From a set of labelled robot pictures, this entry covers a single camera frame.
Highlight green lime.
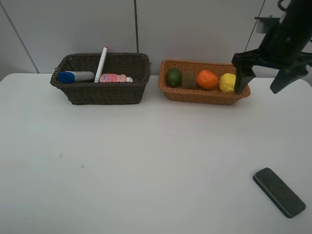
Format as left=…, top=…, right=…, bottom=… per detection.
left=166, top=68, right=182, bottom=87

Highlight dark felt whiteboard eraser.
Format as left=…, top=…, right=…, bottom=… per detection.
left=253, top=168, right=306, bottom=218

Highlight orange mandarin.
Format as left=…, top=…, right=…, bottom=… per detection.
left=196, top=70, right=218, bottom=90

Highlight small pink bottle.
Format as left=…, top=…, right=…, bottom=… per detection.
left=99, top=74, right=133, bottom=83

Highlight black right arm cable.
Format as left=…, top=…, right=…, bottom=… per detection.
left=277, top=0, right=292, bottom=12

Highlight light brown wicker basket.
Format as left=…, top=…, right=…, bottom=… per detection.
left=158, top=59, right=251, bottom=105

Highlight yellow lemon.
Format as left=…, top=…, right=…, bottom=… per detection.
left=219, top=73, right=236, bottom=93

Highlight white marker pink caps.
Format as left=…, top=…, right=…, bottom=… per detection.
left=94, top=47, right=108, bottom=83

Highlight dark brown wicker basket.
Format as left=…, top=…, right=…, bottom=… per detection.
left=50, top=53, right=151, bottom=105

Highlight white bottle blue cap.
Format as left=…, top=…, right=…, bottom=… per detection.
left=58, top=71, right=95, bottom=83

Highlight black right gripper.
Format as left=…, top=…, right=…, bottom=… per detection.
left=232, top=0, right=312, bottom=95

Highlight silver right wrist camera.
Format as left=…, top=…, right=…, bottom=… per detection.
left=255, top=16, right=280, bottom=34

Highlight brown kiwi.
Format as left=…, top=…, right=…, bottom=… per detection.
left=181, top=72, right=197, bottom=89

